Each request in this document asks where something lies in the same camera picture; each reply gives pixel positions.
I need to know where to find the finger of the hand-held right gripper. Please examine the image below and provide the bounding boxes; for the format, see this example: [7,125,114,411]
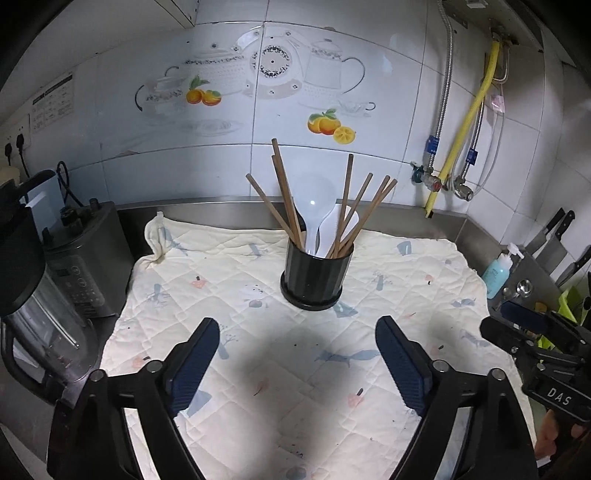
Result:
[479,318,526,354]
[500,301,553,334]

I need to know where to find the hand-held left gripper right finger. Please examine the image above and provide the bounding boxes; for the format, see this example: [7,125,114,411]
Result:
[375,316,539,480]

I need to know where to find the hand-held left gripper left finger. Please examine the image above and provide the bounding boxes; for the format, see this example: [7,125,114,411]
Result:
[46,318,221,480]

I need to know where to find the black utensil holder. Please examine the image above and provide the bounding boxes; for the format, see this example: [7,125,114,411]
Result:
[280,234,356,311]

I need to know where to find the small white plastic paddle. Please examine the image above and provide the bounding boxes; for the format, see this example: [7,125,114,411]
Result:
[318,205,360,257]

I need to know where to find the white plastic rice paddle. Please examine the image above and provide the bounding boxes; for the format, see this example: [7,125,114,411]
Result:
[294,171,339,256]

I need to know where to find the set of wooden chopsticks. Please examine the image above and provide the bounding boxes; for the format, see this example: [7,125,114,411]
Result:
[245,137,399,260]

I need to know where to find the person's right hand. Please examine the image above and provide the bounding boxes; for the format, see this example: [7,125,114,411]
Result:
[536,408,591,462]

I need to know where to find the metal ladle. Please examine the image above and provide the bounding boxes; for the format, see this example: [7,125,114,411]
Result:
[502,278,533,302]

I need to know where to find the green dish rack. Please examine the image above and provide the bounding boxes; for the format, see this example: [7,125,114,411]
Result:
[534,285,591,352]

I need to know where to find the blue soap pump bottle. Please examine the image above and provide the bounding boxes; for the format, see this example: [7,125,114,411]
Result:
[481,243,526,299]

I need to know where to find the kitchen cleaver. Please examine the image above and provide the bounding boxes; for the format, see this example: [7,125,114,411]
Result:
[537,210,579,274]

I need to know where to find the quilted printed cloth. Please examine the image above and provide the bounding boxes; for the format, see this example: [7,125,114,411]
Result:
[98,211,539,480]

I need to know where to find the metal water valve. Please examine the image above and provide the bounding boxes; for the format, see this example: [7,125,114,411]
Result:
[449,176,475,202]

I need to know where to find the black appliance base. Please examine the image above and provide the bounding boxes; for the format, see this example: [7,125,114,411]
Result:
[43,198,124,320]

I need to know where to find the blender jug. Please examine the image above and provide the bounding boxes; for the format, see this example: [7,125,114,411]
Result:
[0,170,101,398]

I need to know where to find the clear white tube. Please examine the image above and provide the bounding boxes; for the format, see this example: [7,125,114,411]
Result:
[475,45,512,195]

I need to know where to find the gas water heater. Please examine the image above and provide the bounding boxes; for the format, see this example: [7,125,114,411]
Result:
[442,0,546,48]

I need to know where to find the black-handled knife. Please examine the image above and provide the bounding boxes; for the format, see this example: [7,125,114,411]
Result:
[525,207,567,253]

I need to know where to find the red-handled water valve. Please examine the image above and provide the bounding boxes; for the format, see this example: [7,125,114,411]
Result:
[410,161,445,191]

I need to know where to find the yellow gas hose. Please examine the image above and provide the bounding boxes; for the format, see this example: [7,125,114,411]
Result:
[424,41,502,219]

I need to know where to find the black power cable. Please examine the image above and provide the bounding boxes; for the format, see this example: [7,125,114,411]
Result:
[55,160,78,207]

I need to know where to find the wall socket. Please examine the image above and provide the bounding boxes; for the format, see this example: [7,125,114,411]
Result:
[2,133,31,163]

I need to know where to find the wall label sticker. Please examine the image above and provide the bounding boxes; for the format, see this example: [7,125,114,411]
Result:
[29,73,75,133]

